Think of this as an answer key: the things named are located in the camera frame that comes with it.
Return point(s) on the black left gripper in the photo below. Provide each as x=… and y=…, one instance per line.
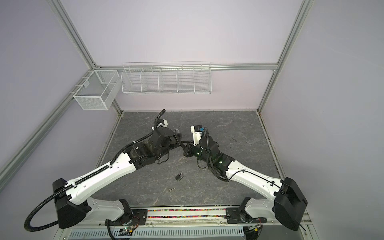
x=177, y=142

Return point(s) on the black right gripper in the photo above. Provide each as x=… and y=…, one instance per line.
x=193, y=148

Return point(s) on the small black padlock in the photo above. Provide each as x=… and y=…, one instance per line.
x=179, y=177

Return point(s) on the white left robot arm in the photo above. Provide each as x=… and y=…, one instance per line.
x=73, y=197

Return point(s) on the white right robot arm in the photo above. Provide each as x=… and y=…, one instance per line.
x=285, y=201

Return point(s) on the white mesh box basket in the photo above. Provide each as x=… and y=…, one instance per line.
x=99, y=90

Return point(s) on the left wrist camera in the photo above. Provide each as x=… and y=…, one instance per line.
x=162, y=123

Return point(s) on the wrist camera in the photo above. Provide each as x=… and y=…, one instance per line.
x=197, y=132
x=162, y=123

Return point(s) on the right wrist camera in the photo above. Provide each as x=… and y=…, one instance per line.
x=197, y=132

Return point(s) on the white wire shelf basket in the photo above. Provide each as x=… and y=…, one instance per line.
x=167, y=78

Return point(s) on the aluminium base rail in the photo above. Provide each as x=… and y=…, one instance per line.
x=134, y=217

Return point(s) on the white vented cable duct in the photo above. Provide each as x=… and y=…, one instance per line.
x=156, y=233

